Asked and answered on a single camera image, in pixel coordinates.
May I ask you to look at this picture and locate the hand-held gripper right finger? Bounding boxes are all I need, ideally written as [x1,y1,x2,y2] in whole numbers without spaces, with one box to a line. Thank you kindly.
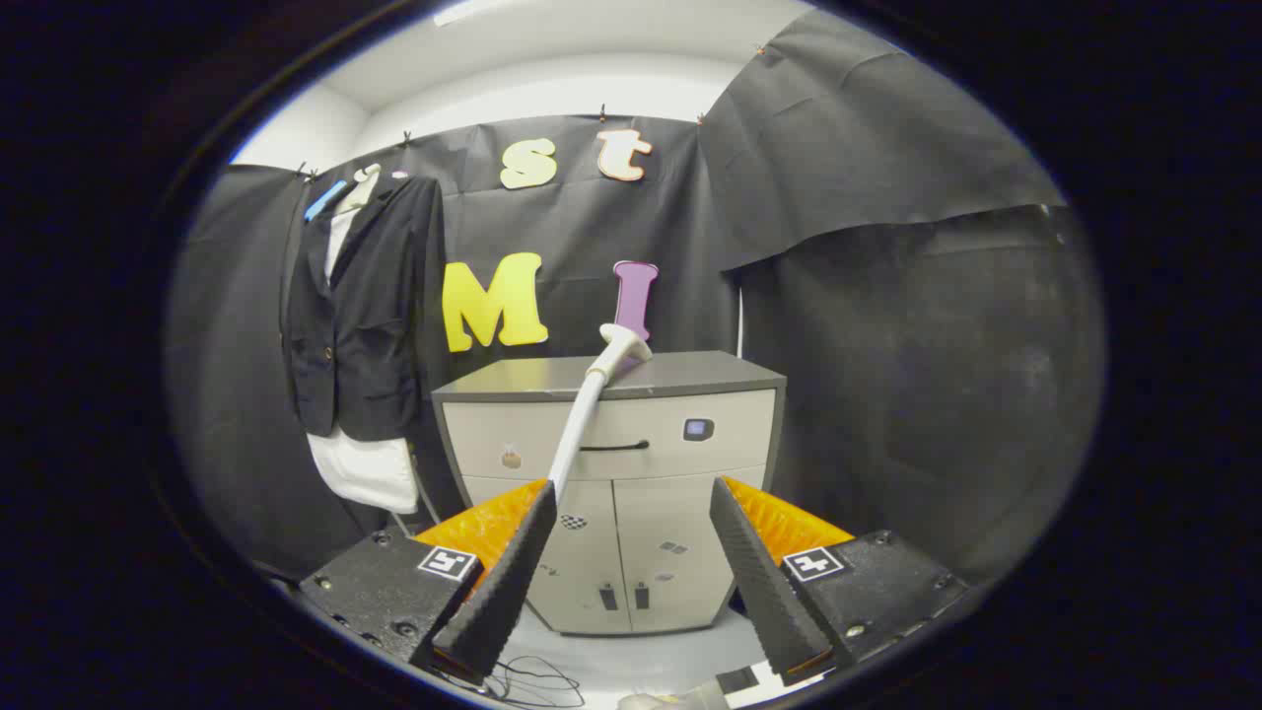
[709,476,973,687]

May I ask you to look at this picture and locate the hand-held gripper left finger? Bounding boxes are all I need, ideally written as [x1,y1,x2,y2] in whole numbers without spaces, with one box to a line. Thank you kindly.
[299,478,559,687]

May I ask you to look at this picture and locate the white shirt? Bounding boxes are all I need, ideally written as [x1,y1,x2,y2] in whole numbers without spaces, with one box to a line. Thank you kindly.
[306,182,421,516]

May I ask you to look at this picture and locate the white garment steamer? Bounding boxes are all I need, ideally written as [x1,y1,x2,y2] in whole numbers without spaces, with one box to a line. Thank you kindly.
[546,323,655,504]

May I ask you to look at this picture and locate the black suit jacket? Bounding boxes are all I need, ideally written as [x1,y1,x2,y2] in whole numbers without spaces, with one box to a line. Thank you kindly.
[281,175,446,443]

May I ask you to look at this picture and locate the white clothes hanger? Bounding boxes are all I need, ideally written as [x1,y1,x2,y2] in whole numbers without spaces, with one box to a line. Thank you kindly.
[335,163,384,214]

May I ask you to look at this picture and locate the grey cabinet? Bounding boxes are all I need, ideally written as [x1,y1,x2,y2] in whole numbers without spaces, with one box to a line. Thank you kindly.
[431,350,788,636]

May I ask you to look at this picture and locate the black backdrop cloth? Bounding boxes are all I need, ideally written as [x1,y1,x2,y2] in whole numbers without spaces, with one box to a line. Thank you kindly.
[166,8,1107,585]

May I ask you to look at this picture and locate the thin black floor cable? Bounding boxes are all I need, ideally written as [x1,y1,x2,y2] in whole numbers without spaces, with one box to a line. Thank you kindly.
[434,655,589,710]

